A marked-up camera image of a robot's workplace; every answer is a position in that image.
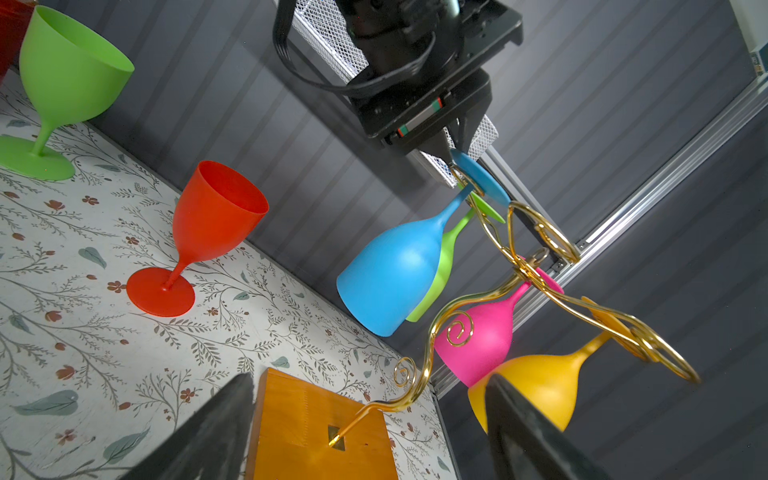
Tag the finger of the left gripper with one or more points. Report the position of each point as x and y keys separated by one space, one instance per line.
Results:
x=438 y=145

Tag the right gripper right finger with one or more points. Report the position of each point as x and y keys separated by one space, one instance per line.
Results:
x=525 y=444

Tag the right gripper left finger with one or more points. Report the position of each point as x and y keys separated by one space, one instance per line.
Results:
x=210 y=444

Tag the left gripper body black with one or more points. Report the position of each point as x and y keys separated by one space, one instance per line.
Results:
x=425 y=66

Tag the yellow wine glass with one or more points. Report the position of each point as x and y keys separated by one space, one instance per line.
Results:
x=549 y=382

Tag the gold rack with orange base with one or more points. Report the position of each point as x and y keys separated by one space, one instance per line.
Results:
x=302 y=431

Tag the blue wine glass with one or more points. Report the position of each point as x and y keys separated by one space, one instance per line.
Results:
x=386 y=281

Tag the red wine glass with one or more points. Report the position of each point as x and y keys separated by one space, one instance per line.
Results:
x=217 y=210

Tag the green wine glass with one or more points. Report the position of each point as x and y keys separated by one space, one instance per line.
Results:
x=447 y=255
x=70 y=74

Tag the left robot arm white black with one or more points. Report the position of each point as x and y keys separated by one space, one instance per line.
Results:
x=411 y=71

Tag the pink wine glass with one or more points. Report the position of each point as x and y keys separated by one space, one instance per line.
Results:
x=477 y=340

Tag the floral table mat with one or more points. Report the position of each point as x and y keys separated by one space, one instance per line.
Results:
x=90 y=384

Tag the red pencil cup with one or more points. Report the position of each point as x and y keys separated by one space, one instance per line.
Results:
x=15 y=18

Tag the white wire mesh basket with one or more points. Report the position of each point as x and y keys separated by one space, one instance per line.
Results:
x=322 y=25

